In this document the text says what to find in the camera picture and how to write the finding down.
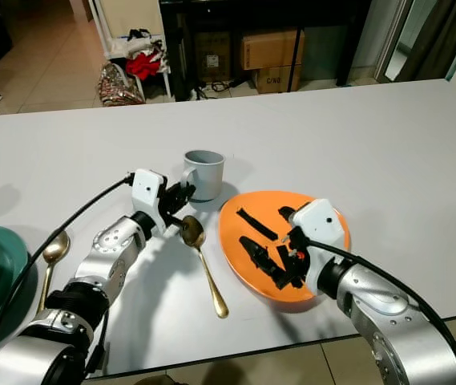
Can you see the grey mug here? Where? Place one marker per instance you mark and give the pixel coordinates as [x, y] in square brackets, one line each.
[207, 176]

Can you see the black cabinet frame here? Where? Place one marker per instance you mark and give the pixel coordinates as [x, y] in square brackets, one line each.
[174, 48]

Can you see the dark cardboard box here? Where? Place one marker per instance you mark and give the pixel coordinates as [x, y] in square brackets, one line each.
[213, 56]

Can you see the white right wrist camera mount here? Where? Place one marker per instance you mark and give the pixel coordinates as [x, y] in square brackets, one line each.
[324, 228]

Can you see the large brown cardboard box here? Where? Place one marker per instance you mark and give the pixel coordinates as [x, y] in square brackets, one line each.
[272, 50]

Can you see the orange plate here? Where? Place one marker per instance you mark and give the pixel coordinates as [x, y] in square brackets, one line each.
[260, 200]

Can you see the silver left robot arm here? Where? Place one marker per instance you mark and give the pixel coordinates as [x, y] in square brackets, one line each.
[123, 249]

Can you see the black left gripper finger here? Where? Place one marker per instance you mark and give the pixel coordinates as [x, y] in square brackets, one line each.
[176, 217]
[183, 192]

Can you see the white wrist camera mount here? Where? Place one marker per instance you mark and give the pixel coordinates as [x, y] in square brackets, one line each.
[324, 228]
[147, 188]

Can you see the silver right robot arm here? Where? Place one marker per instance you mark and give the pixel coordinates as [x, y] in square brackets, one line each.
[396, 329]

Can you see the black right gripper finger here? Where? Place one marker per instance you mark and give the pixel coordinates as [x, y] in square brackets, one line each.
[288, 212]
[268, 257]

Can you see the red cloth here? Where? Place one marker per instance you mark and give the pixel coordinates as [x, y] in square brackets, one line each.
[146, 64]

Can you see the teal plate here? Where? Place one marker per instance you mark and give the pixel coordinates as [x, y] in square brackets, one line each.
[15, 273]

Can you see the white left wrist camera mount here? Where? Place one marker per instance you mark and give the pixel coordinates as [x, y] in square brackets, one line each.
[147, 188]

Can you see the dark curtain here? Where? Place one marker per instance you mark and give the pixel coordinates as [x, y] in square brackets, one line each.
[432, 36]

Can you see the small printed cardboard box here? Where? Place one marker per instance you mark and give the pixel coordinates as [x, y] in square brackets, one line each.
[276, 80]

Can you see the gold spoon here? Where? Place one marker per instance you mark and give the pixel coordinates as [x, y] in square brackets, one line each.
[55, 247]
[194, 234]

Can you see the silver door frame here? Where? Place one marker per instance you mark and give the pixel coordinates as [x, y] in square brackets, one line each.
[388, 36]

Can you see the patterned bag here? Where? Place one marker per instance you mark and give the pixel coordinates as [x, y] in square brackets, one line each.
[119, 87]

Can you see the black strip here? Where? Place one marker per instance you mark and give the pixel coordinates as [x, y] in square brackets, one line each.
[257, 224]

